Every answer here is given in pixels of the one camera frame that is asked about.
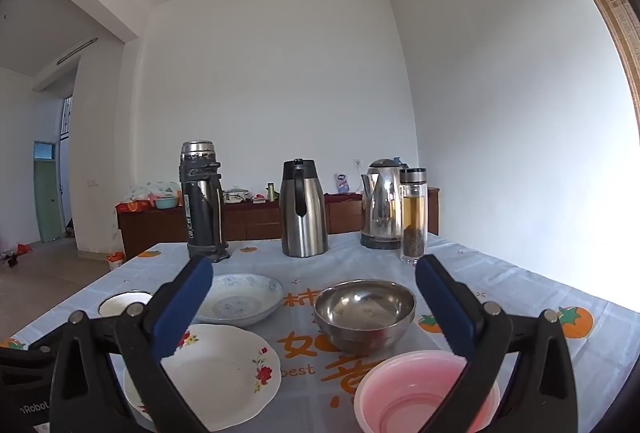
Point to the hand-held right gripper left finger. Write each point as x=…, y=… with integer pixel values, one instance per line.
x=182, y=308

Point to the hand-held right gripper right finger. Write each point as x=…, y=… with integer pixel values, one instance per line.
x=445, y=308

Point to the white blue-patterned bowl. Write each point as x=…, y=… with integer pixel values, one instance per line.
x=240, y=300

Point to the small white enamel bowl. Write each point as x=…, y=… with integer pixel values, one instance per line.
x=122, y=304

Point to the white plate with red flowers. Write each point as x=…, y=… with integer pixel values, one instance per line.
x=220, y=373

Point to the stainless steel bowl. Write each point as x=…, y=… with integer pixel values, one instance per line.
x=365, y=313

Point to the pink plastic bowl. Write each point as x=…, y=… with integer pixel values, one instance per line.
x=400, y=393

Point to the orange and white bucket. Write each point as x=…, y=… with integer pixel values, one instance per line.
x=116, y=260

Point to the glass tea bottle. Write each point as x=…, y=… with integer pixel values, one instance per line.
x=413, y=223

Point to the dark grey thermos flask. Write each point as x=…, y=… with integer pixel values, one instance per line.
x=200, y=203

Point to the teal basin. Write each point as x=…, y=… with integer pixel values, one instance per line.
x=166, y=202

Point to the brown wooden sideboard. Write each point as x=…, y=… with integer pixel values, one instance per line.
x=250, y=223

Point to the red gift box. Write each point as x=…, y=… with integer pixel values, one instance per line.
x=132, y=207

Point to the steel electric kettle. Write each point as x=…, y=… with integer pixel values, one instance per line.
x=380, y=208

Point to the plastic bag with cloth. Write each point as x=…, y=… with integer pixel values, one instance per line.
x=150, y=189

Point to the white cooking pot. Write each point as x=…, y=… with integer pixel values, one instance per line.
x=235, y=195

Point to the black and red cart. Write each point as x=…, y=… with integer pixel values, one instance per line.
x=9, y=259

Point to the small red cloth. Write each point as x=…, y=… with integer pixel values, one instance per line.
x=258, y=198

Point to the red plastic bag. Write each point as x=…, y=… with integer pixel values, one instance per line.
x=23, y=249

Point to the green can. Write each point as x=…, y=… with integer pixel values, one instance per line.
x=270, y=192

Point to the blue and white packet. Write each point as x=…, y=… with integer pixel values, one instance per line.
x=341, y=183

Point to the green door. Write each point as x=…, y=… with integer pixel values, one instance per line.
x=46, y=203

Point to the window with grille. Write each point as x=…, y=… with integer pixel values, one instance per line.
x=66, y=118

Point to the fluorescent tube light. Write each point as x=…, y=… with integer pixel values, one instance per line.
x=75, y=51

